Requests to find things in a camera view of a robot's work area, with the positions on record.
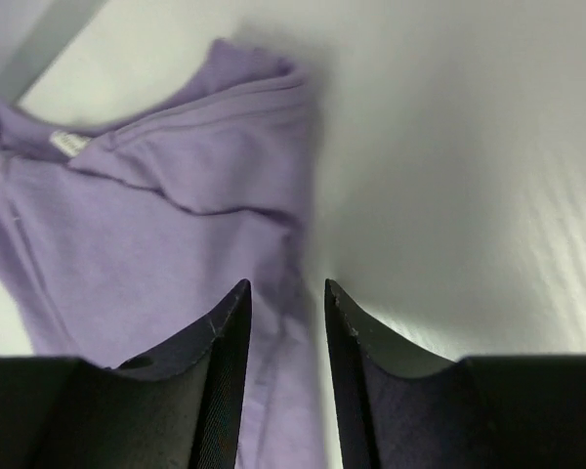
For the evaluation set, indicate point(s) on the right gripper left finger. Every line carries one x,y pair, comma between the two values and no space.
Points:
177,405

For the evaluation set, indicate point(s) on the purple t-shirt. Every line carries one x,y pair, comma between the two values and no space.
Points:
114,238

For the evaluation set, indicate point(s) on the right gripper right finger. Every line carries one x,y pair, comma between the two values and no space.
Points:
401,406

